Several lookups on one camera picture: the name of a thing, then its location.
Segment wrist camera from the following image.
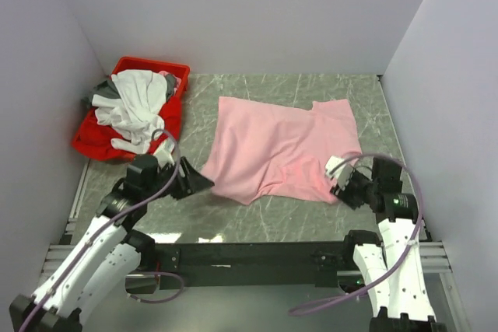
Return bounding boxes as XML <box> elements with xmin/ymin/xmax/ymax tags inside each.
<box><xmin>153</xmin><ymin>138</ymin><xmax>175</xmax><ymax>167</ymax></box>
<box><xmin>325</xmin><ymin>156</ymin><xmax>354</xmax><ymax>189</ymax></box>

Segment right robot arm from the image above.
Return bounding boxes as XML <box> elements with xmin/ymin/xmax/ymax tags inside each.
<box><xmin>325</xmin><ymin>156</ymin><xmax>447</xmax><ymax>331</ymax></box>

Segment white t-shirt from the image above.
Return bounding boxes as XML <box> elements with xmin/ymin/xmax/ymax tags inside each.
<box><xmin>92</xmin><ymin>69</ymin><xmax>171</xmax><ymax>154</ymax></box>

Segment black base beam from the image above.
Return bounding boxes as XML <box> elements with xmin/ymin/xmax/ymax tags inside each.
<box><xmin>124</xmin><ymin>241</ymin><xmax>388</xmax><ymax>295</ymax></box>

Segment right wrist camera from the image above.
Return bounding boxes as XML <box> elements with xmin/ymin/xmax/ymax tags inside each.
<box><xmin>325</xmin><ymin>156</ymin><xmax>354</xmax><ymax>189</ymax></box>

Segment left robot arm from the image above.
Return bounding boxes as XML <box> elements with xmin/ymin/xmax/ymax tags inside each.
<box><xmin>9</xmin><ymin>155</ymin><xmax>214</xmax><ymax>331</ymax></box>

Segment grey t-shirt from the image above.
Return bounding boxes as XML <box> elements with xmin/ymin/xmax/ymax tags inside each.
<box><xmin>81</xmin><ymin>78</ymin><xmax>176</xmax><ymax>110</ymax></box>

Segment red plastic bin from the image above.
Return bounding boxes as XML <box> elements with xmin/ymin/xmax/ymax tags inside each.
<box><xmin>72</xmin><ymin>56</ymin><xmax>191</xmax><ymax>164</ymax></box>

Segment pink t-shirt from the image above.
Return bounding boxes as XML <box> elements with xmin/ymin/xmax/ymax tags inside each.
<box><xmin>202</xmin><ymin>96</ymin><xmax>361</xmax><ymax>204</ymax></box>

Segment aluminium rail frame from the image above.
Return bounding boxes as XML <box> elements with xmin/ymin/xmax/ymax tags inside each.
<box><xmin>40</xmin><ymin>160</ymin><xmax>454</xmax><ymax>278</ymax></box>

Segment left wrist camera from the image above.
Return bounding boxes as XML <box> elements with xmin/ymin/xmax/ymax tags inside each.
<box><xmin>153</xmin><ymin>138</ymin><xmax>175</xmax><ymax>167</ymax></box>

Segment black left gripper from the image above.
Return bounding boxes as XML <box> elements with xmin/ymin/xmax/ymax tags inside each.
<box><xmin>142</xmin><ymin>155</ymin><xmax>213</xmax><ymax>201</ymax></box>

